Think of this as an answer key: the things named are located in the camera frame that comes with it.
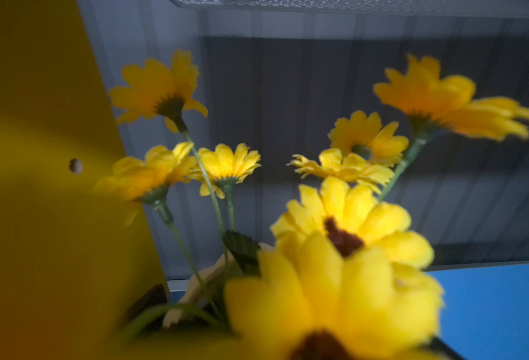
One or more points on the white mesh desk tray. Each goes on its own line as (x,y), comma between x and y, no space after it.
(491,9)

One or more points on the shelf sunflower pot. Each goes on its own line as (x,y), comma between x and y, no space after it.
(346,275)

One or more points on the yellow wooden shelf unit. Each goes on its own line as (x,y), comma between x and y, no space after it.
(71,268)

